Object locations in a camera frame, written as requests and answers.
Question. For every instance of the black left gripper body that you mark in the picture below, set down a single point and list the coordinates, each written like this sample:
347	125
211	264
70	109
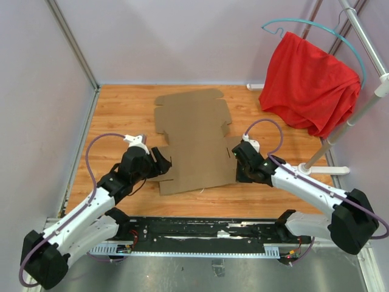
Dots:
150	170

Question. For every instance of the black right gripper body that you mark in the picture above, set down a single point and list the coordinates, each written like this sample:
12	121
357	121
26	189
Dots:
242	173

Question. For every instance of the brown cardboard box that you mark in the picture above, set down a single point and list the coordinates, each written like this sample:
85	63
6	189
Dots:
195	125

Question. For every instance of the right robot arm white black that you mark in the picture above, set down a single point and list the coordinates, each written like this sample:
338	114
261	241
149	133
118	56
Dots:
347	218

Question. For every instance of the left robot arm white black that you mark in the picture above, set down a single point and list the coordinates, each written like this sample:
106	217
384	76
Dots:
47	256

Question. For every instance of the white garment rack base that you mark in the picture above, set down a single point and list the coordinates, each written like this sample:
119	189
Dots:
322	170

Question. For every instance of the red cloth on hanger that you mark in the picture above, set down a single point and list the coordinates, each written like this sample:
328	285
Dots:
309	88

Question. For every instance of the teal clothes hanger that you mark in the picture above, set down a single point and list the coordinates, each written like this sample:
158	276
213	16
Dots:
312	30

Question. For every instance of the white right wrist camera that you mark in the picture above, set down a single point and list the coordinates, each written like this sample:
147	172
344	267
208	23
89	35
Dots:
255	144

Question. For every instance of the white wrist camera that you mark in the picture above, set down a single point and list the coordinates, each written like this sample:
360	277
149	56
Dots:
135	141
255	144

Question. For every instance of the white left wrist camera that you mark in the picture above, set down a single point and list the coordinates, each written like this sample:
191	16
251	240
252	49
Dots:
135	141

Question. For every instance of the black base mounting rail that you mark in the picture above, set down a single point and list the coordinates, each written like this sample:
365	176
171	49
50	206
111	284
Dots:
147	228

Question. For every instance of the grey slotted cable duct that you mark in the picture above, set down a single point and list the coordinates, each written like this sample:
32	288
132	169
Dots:
242	249

